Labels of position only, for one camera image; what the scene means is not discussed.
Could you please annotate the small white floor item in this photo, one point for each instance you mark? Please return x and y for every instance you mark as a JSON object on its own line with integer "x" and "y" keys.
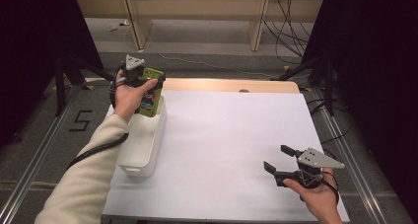
{"x": 124, "y": 22}

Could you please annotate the beige wooden desk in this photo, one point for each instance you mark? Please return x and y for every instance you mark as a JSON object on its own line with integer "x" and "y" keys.
{"x": 197, "y": 7}

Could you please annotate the white plastic storage bin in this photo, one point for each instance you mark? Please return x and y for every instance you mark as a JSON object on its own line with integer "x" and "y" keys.
{"x": 143, "y": 145}

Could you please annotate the black metal stand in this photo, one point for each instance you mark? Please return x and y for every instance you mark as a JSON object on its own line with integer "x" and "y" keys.
{"x": 328, "y": 82}
{"x": 60, "y": 86}

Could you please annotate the yellow tape piece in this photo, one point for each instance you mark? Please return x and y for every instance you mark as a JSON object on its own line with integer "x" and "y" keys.
{"x": 88, "y": 87}
{"x": 287, "y": 67}

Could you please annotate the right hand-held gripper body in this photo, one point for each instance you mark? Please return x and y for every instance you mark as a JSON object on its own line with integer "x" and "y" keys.
{"x": 314, "y": 160}

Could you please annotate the aluminium floor rail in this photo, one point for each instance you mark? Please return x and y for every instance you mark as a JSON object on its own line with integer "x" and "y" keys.
{"x": 36, "y": 158}
{"x": 348, "y": 151}

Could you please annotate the small grey floor item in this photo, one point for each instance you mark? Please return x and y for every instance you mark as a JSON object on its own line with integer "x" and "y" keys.
{"x": 112, "y": 28}

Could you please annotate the person's left hand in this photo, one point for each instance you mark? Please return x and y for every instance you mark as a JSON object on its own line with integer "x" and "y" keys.
{"x": 129, "y": 97}

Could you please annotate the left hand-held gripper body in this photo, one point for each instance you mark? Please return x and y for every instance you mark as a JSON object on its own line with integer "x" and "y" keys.
{"x": 133, "y": 67}

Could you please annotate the white board sheet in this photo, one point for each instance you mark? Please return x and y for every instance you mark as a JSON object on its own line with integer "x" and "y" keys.
{"x": 236, "y": 145}

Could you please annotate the person's right hand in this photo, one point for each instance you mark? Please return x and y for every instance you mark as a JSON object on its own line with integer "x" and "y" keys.
{"x": 317, "y": 197}

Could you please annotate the black curtain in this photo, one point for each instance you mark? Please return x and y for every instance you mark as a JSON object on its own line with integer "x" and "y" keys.
{"x": 378, "y": 69}
{"x": 29, "y": 53}

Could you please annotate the light wooden table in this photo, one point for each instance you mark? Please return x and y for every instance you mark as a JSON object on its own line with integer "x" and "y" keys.
{"x": 230, "y": 85}

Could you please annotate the green phone with cartoon case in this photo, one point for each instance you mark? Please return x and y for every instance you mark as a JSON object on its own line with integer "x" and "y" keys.
{"x": 152, "y": 99}

